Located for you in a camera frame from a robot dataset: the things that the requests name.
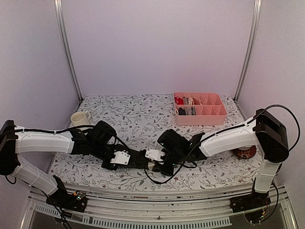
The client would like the floral patterned table mat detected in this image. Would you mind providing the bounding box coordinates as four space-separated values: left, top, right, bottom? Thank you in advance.
49 94 262 191

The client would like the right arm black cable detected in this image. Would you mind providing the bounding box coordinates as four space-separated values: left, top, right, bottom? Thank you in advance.
144 104 301 185

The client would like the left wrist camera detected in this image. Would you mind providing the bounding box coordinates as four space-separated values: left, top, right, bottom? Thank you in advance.
87 121 116 144

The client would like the red floral saucer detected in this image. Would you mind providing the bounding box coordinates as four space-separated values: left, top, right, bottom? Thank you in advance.
231 146 256 159

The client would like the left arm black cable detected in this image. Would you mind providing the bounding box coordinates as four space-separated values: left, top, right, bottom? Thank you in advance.
4 125 129 184

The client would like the pink divided organizer tray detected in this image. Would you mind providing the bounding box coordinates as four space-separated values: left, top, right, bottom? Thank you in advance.
173 92 227 125

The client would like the aluminium frame post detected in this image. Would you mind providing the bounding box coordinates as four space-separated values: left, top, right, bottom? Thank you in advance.
54 0 83 103
234 0 262 103

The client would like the white bowl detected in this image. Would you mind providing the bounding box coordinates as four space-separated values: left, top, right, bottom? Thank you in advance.
239 146 252 151

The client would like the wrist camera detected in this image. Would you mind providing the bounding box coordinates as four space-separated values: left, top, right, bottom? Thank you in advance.
157 129 190 156
87 121 116 144

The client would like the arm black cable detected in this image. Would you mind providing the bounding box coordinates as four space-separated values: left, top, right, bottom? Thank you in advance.
144 104 301 185
4 125 129 184

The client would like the left aluminium frame post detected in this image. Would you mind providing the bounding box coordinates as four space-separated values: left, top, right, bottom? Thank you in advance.
54 0 83 103

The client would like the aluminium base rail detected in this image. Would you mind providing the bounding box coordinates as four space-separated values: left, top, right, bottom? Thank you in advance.
20 184 301 229

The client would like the cream ceramic cup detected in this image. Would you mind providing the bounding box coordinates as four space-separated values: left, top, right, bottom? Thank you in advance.
70 111 91 126

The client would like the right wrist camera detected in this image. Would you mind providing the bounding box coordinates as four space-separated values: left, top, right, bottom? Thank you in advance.
157 129 190 156

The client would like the right aluminium frame post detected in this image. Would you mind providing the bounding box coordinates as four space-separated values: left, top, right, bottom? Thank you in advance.
234 0 262 103

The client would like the dark olive cloth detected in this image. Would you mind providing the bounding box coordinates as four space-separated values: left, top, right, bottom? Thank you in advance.
127 149 158 171

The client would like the right robot arm white sleeve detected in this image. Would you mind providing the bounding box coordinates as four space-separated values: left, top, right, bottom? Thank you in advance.
199 109 289 213

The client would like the robot arm white sleeve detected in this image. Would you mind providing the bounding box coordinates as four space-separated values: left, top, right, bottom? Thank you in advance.
0 120 88 213
199 109 289 213

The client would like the left robot arm white sleeve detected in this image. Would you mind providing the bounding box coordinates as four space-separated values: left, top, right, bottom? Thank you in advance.
0 120 88 213

